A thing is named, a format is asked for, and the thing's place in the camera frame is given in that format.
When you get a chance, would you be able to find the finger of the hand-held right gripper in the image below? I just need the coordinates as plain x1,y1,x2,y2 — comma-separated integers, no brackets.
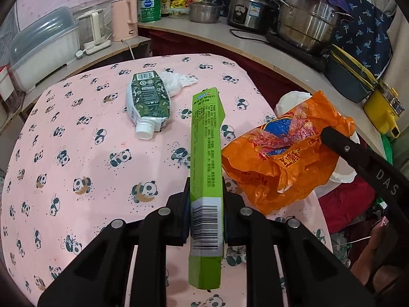
320,126,372,171

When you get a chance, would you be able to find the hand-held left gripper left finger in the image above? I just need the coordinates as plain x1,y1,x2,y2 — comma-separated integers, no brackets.
38,179,192,307

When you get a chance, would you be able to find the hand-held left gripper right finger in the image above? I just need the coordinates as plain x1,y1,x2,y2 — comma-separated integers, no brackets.
222,182,378,307

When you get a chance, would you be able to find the orange printed plastic bag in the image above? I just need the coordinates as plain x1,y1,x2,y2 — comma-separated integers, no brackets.
221,90,356,215

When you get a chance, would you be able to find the long green cardboard box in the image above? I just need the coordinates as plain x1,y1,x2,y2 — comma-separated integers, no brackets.
188,87,227,291

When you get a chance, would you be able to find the dark red cloth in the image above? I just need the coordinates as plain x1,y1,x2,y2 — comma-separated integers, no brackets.
318,176,376,232

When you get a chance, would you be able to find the yellow plastic container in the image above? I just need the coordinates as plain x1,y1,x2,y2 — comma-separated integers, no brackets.
363,81,401,139

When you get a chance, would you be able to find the dark blue basin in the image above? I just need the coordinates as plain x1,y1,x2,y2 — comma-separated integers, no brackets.
325,45,379,103

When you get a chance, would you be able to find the black induction cooker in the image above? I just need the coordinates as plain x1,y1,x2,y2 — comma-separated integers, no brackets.
265,34,330,72

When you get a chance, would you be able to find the dark green drink carton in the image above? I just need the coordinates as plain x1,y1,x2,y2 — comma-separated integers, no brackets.
126,71,171,140

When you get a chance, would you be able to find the blue leaf print cloth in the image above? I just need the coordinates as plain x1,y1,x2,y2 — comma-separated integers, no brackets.
195,0,393,84

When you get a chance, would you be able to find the large steel stockpot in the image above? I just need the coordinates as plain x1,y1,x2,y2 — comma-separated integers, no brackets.
270,0,354,55

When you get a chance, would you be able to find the crumpled white tissue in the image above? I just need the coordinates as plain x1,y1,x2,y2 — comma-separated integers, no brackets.
160,70,199,98

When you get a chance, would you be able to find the steel rice cooker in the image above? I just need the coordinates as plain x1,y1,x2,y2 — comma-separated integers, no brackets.
228,0,274,34

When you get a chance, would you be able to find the wooden side cabinet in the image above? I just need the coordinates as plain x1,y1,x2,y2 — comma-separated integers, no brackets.
19,35,152,112

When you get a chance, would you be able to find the small steel pot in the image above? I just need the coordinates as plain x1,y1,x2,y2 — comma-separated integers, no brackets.
188,0,223,24

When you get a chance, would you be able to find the white dish box, clear lid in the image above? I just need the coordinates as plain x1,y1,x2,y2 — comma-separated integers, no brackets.
9,6,80,92

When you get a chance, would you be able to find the pink electric kettle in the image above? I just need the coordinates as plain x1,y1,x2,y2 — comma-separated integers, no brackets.
111,0,139,42

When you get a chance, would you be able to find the green tin can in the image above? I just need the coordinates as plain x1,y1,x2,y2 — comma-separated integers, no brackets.
138,0,162,23

